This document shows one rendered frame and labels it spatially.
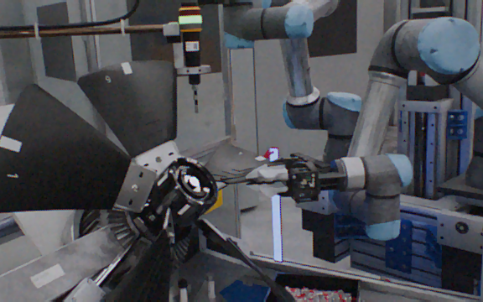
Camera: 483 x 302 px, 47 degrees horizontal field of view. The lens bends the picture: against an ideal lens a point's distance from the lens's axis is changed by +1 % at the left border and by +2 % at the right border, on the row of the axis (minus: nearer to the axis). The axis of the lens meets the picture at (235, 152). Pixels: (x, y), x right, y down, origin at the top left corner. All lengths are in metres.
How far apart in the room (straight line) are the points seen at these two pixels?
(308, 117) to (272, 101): 3.22
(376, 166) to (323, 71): 4.26
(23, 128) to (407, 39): 0.82
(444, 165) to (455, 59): 0.66
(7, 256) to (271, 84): 4.23
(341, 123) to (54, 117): 1.11
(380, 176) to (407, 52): 0.28
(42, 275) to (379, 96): 0.85
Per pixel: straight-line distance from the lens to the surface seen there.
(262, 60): 5.02
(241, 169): 1.28
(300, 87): 1.86
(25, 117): 1.00
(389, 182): 1.26
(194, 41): 1.13
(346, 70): 5.69
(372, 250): 1.91
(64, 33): 1.17
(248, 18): 1.36
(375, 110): 1.37
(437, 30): 1.26
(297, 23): 1.31
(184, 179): 1.07
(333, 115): 1.88
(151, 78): 1.26
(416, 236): 1.81
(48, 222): 1.22
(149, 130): 1.18
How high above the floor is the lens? 1.52
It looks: 13 degrees down
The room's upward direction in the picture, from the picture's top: 3 degrees counter-clockwise
